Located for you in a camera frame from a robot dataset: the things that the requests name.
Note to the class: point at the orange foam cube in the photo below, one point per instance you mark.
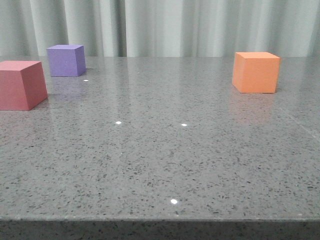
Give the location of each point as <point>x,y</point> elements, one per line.
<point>255,72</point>

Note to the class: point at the grey-green pleated curtain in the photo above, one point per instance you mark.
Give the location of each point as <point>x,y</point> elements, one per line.
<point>161,28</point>

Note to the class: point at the purple foam cube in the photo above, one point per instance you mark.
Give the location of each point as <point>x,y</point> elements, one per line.
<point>66,60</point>

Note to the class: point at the red foam cube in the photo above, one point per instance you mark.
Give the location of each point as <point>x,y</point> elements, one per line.
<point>22,85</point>

